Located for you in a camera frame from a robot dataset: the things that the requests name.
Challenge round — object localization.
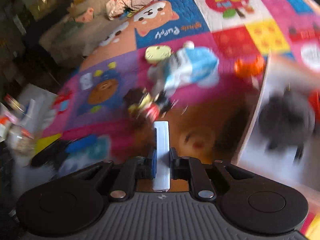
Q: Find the white rectangular block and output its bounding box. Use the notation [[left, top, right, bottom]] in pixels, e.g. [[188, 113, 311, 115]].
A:
[[152, 121, 170, 192]]

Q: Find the blue tissue pack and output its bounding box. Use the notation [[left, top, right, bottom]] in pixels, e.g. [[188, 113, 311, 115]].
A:
[[148, 47, 220, 96]]

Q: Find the black plush toy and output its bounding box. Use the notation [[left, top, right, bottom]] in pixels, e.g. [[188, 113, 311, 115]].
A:
[[258, 90, 315, 162]]

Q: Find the red figurine toy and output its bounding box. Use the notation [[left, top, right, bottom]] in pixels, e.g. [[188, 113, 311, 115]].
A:
[[308, 90, 320, 122]]

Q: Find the white cardboard box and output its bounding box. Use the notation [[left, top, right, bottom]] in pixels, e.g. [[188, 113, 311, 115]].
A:
[[232, 55, 319, 208]]

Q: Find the colourful cartoon play mat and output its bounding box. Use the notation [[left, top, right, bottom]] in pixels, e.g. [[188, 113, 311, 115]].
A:
[[17, 0, 319, 239]]

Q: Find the pink crumpled cloth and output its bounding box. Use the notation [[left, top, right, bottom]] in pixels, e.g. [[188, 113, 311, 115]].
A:
[[106, 0, 153, 21]]

